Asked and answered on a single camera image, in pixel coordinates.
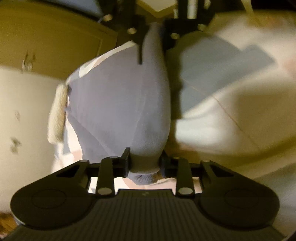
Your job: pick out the yellow wooden door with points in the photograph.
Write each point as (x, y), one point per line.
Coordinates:
(62, 40)

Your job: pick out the keys in door lock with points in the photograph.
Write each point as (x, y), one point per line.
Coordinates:
(27, 64)

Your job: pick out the white fluffy folded blanket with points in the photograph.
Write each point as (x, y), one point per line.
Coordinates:
(57, 116)

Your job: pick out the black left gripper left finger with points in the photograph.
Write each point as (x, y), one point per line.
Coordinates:
(111, 168)

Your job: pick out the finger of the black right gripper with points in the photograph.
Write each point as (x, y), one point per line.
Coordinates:
(174, 29)
(132, 28)

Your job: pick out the grey-purple garment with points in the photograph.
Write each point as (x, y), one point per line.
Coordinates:
(122, 100)

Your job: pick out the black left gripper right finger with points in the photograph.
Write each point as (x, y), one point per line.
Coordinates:
(178, 168)

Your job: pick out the checkered patchwork quilt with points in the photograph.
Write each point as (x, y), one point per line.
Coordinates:
(238, 102)

